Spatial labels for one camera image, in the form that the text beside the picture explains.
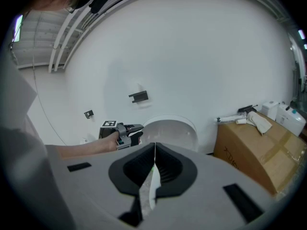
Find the small black wall holder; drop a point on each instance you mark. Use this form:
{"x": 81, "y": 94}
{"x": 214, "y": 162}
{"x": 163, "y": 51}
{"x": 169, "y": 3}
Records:
{"x": 88, "y": 114}

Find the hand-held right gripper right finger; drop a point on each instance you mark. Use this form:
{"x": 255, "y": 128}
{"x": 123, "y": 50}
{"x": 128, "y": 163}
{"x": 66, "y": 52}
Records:
{"x": 216, "y": 183}

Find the white toilet with teal label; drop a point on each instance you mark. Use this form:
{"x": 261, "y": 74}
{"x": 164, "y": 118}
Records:
{"x": 290, "y": 121}

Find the black wall shelf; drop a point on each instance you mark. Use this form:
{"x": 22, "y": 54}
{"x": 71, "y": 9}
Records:
{"x": 139, "y": 96}

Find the beige cloth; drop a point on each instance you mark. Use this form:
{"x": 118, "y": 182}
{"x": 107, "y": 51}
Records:
{"x": 260, "y": 123}

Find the small white roll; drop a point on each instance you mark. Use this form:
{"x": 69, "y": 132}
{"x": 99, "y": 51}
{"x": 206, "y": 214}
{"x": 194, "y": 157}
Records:
{"x": 241, "y": 121}

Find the black head-worn camera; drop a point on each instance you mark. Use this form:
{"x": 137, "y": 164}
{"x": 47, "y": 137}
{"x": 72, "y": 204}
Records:
{"x": 102, "y": 0}

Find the white sealant tube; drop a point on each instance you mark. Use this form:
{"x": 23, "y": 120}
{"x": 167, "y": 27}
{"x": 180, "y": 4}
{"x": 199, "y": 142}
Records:
{"x": 227, "y": 118}

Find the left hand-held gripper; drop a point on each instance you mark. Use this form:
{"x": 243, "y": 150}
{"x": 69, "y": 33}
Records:
{"x": 108, "y": 132}

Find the large cardboard box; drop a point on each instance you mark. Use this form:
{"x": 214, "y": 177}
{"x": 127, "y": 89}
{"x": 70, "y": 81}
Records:
{"x": 259, "y": 157}

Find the person's left forearm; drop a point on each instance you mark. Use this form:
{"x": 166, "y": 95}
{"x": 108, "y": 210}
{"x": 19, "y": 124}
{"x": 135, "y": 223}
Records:
{"x": 86, "y": 147}

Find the white tankless toilet bowl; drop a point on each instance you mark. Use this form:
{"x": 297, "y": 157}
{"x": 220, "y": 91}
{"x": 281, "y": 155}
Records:
{"x": 153, "y": 188}

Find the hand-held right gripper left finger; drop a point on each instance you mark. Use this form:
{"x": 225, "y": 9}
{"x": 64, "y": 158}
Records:
{"x": 96, "y": 183}

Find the black caulking tool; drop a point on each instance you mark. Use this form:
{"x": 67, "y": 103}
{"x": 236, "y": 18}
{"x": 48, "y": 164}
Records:
{"x": 247, "y": 108}

